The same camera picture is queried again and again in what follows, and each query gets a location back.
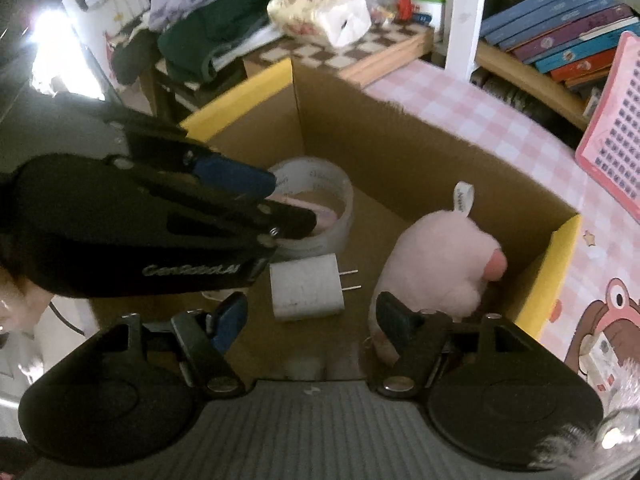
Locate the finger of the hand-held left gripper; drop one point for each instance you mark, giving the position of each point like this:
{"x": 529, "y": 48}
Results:
{"x": 235, "y": 177}
{"x": 285, "y": 222}

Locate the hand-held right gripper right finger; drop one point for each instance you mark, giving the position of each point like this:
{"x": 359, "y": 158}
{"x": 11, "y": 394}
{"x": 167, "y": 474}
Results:
{"x": 395, "y": 321}

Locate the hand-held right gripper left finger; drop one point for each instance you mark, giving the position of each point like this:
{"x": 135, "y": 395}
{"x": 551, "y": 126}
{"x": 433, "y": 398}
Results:
{"x": 230, "y": 321}

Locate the clear tape roll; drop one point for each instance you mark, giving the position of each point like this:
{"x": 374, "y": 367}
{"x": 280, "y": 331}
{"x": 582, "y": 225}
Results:
{"x": 340, "y": 230}

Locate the white power adapter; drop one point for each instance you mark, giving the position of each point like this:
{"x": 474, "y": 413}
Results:
{"x": 305, "y": 287}

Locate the pink plush toy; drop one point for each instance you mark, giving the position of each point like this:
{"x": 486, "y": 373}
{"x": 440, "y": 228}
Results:
{"x": 440, "y": 255}

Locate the cardboard box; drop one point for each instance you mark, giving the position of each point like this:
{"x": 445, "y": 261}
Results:
{"x": 425, "y": 160}

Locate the dark wooden chair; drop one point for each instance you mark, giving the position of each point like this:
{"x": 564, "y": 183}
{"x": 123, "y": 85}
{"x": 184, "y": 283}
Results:
{"x": 165, "y": 95}

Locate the white papers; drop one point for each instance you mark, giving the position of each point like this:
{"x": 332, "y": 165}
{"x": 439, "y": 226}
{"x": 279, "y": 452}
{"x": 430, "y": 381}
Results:
{"x": 250, "y": 42}

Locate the dark green clothing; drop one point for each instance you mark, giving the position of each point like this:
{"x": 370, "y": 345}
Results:
{"x": 210, "y": 35}

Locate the black garment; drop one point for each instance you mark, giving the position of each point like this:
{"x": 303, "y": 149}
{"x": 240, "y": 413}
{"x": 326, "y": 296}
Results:
{"x": 132, "y": 57}

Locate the floral tissue pack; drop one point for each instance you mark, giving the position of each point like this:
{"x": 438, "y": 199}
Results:
{"x": 340, "y": 25}

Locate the wooden checkerboard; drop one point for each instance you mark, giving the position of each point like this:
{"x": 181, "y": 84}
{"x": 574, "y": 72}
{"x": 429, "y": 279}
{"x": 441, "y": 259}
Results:
{"x": 380, "y": 42}

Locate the grey fluffy trinket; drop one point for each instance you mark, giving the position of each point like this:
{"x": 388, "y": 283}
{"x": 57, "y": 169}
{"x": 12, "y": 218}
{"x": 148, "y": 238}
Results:
{"x": 565, "y": 442}

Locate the pink checked tablecloth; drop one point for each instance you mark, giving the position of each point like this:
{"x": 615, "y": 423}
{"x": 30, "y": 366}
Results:
{"x": 500, "y": 110}

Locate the pink toy keyboard tablet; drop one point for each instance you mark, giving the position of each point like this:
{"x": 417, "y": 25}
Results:
{"x": 615, "y": 150}

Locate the wooden bookshelf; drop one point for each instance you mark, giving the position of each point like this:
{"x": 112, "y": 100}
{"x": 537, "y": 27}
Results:
{"x": 525, "y": 72}

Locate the stack of books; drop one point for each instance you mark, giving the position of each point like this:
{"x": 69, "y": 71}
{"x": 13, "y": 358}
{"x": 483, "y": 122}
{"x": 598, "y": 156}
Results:
{"x": 560, "y": 25}

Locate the white shelf frame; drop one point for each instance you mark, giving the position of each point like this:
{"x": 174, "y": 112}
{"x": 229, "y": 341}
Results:
{"x": 462, "y": 35}

